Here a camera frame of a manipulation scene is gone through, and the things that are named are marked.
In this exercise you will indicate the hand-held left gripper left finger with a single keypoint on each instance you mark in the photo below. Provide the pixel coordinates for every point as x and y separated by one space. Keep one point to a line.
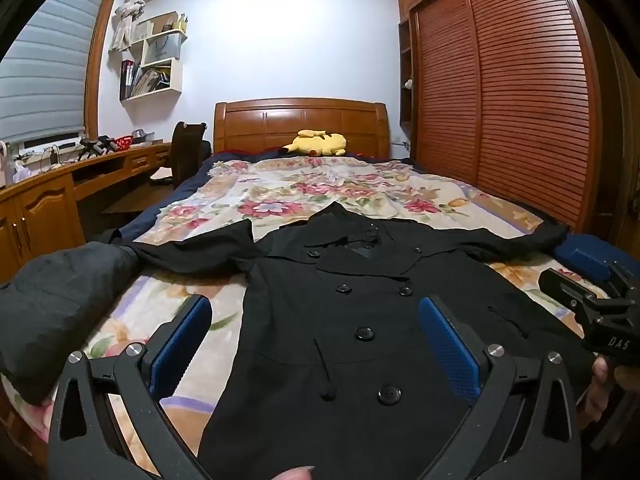
180 347

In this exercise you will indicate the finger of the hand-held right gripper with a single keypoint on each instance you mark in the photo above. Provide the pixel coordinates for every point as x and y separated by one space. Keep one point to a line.
625 282
570 292

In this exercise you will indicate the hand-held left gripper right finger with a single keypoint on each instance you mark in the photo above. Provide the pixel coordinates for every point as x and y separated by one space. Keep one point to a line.
450 350

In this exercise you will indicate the black double-breasted coat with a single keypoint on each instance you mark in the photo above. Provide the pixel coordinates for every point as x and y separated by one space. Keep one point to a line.
360 310

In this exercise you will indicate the person's right hand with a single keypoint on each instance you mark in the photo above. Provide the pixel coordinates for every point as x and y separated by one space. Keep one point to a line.
600 390

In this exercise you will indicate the person's left hand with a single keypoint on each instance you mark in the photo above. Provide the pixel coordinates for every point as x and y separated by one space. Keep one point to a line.
294 474

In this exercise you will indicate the navy blue cloth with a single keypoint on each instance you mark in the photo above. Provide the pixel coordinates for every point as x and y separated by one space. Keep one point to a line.
585 255

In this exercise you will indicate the dark grey garment pile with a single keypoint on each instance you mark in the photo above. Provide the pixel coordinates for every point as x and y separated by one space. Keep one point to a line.
55 310

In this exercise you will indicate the wooden desk with cabinets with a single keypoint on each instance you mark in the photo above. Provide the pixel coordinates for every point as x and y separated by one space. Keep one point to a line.
40 215

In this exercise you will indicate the floral blanket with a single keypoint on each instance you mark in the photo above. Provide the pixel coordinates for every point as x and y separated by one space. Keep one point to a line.
300 190

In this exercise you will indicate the dark desk chair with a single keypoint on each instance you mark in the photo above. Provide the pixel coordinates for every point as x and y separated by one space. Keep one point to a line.
187 145

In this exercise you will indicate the wooden louvered wardrobe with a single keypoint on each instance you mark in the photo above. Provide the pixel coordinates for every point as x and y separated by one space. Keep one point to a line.
520 90

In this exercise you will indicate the red basket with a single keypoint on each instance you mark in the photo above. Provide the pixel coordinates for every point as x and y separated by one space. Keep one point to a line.
123 143

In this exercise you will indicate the black mechanical device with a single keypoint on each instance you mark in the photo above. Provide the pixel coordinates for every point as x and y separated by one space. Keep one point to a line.
97 146

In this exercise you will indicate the yellow plush toy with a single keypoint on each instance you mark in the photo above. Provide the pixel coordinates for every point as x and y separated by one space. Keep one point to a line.
315 144

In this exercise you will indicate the wooden bed headboard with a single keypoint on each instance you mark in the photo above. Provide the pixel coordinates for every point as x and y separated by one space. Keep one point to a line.
300 120

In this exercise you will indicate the small white figurine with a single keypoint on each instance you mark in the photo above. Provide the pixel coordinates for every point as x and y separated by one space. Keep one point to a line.
409 85

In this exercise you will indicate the row of books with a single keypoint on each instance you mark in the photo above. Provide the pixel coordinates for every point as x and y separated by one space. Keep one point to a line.
145 80

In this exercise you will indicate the white paper bag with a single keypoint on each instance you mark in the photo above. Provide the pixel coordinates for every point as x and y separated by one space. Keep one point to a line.
162 49

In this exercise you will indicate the grey window blind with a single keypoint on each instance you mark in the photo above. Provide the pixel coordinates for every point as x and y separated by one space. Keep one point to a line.
45 60

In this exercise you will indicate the tied white curtain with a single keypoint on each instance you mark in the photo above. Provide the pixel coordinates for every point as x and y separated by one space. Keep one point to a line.
127 15

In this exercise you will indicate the white wall shelf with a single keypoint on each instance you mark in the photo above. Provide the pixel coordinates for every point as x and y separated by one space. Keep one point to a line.
177 75

